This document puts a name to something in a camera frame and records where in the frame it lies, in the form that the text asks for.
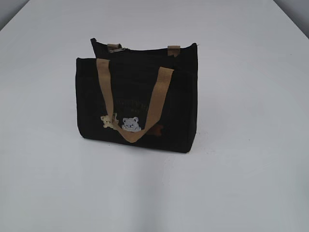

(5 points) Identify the metal zipper pull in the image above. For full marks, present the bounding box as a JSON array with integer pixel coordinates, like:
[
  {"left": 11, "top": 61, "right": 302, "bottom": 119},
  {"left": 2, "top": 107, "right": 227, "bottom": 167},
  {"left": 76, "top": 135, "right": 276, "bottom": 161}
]
[{"left": 109, "top": 48, "right": 123, "bottom": 53}]

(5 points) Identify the black tote bag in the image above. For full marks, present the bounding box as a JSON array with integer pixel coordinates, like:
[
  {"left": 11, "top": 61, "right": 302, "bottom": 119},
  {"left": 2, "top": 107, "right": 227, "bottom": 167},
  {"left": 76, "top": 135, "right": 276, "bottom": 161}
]
[{"left": 75, "top": 38, "right": 198, "bottom": 153}]

